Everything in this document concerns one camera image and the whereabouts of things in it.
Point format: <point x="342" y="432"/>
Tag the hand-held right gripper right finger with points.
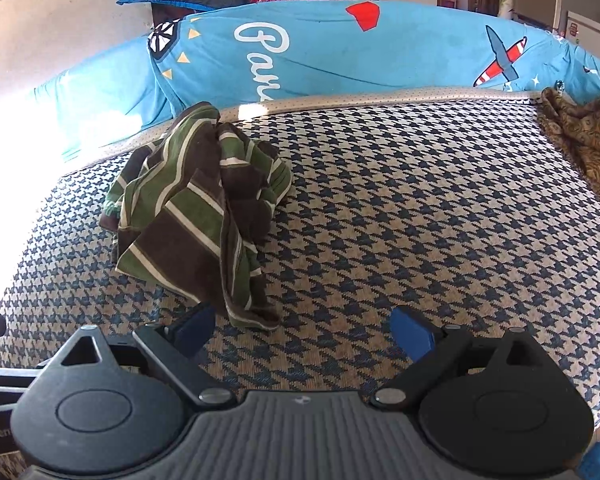
<point x="410" y="332"/>

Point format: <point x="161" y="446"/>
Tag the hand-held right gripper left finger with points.
<point x="195" y="330"/>

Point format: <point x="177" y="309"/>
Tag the green brown striped shirt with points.
<point x="195" y="210"/>

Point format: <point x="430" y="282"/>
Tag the houndstooth patterned bed cover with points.
<point x="390" y="220"/>

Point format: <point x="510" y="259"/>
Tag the brown patterned cloth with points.
<point x="585" y="140"/>

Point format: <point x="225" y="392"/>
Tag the blue cushion with heart print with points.
<point x="355" y="55"/>

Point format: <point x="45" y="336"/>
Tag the white chest freezer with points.
<point x="587" y="30"/>

